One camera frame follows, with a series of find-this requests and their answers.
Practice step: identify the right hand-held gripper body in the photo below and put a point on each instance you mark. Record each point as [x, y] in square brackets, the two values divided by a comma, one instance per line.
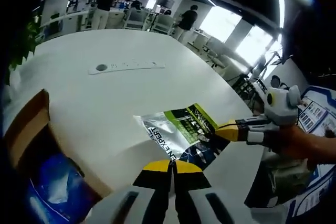
[282, 108]

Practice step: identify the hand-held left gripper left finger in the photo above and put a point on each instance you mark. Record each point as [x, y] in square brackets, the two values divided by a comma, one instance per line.
[155, 182]

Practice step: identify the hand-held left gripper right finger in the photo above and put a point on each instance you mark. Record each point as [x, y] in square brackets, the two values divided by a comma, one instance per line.
[191, 179]

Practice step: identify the silver green foil pouch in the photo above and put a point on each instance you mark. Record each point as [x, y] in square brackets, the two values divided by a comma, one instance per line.
[168, 127]

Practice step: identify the blue tissue pack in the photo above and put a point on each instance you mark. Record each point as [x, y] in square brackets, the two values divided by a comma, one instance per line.
[52, 182]

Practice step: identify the brown cardboard shoe box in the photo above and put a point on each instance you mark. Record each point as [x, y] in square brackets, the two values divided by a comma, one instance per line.
[31, 127]

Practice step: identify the person's right hand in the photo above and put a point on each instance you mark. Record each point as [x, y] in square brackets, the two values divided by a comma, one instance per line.
[294, 140]

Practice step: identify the ceiling light strip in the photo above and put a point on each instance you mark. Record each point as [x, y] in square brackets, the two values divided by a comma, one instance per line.
[281, 1]

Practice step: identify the white table socket strip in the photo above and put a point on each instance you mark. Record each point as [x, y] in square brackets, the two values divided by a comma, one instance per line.
[126, 67]

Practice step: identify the group of white office chairs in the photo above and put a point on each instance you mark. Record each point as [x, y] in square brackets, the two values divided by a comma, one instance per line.
[136, 19]

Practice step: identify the green potted plant white pot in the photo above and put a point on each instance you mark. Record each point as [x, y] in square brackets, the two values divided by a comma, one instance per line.
[25, 43]

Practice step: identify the blue white wall board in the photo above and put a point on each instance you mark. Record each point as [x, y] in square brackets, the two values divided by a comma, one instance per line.
[315, 111]

